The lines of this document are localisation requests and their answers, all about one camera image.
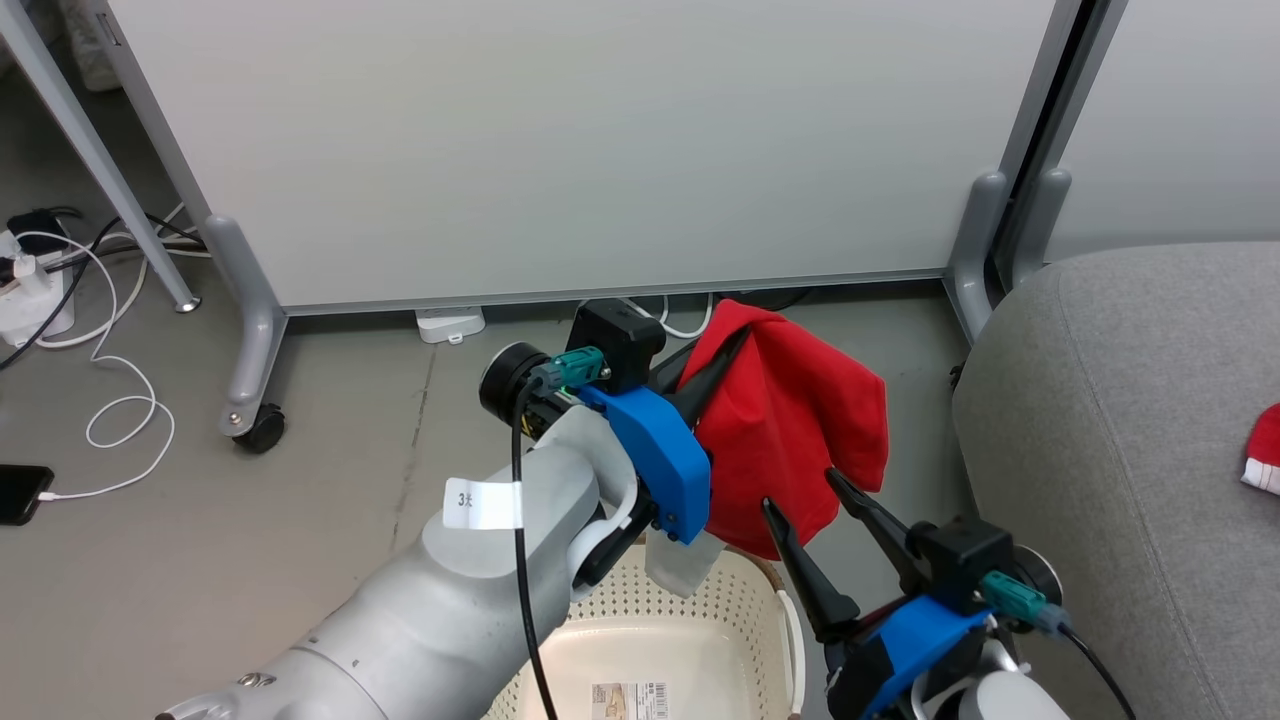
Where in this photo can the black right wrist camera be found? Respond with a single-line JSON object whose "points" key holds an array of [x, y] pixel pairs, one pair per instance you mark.
{"points": [[960, 560]]}

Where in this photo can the green camera connector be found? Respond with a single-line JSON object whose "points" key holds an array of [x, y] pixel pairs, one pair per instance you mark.
{"points": [[1015, 598], [575, 367]]}

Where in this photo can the red garment with white trim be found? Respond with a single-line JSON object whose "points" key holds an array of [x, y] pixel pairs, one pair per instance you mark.
{"points": [[1265, 450]]}

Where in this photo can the grey partition foot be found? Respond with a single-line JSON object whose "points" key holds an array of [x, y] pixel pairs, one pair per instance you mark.
{"points": [[1045, 220], [975, 250]]}

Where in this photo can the grey slanted table leg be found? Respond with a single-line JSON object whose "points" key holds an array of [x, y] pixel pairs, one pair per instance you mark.
{"points": [[90, 150]]}

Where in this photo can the wide white partition panel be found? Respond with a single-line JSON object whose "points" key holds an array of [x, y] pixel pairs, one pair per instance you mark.
{"points": [[600, 140]]}

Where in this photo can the white box on floor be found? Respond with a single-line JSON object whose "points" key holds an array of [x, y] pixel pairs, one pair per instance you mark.
{"points": [[450, 324]]}

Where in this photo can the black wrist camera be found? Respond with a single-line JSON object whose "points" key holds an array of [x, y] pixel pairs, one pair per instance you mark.
{"points": [[620, 340], [960, 560]]}

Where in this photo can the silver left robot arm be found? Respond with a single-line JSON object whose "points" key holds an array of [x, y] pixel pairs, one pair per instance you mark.
{"points": [[450, 620]]}

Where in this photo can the red cloth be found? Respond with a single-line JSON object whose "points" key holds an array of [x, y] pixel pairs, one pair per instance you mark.
{"points": [[790, 430]]}

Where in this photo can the printed sticker in basket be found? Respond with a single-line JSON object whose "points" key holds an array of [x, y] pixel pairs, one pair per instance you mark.
{"points": [[630, 702]]}

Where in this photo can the grey fabric sofa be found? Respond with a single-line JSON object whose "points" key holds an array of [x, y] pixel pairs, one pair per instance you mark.
{"points": [[1120, 450]]}

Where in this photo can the green right camera connector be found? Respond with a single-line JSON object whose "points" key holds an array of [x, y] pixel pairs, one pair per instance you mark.
{"points": [[1015, 598]]}

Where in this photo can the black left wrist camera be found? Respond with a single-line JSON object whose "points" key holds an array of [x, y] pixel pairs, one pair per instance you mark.
{"points": [[620, 340]]}

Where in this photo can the black caster wheel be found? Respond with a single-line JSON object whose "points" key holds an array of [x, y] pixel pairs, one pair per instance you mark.
{"points": [[262, 430], [957, 377]]}

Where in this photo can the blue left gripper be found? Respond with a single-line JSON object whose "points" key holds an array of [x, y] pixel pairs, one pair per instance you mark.
{"points": [[665, 460]]}

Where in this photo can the beige perforated laundry basket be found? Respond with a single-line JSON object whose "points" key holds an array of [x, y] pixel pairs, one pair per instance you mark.
{"points": [[680, 640]]}

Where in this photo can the narrow white partition panel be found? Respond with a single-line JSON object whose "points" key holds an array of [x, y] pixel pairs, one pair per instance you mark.
{"points": [[1170, 120]]}

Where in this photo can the white label on arm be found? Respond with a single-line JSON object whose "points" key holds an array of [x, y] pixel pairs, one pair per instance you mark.
{"points": [[483, 504]]}

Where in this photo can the green left camera connector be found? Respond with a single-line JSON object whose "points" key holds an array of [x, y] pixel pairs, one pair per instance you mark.
{"points": [[575, 367]]}

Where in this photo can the grey table leg with caster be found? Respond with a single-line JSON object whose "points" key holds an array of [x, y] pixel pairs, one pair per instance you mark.
{"points": [[255, 330]]}

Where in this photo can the white power strip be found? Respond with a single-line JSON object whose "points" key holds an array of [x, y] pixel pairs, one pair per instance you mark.
{"points": [[30, 310]]}

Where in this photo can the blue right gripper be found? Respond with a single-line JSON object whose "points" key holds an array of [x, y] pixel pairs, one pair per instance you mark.
{"points": [[910, 635]]}

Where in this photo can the black smartphone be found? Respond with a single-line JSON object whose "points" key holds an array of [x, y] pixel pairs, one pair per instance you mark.
{"points": [[22, 493]]}

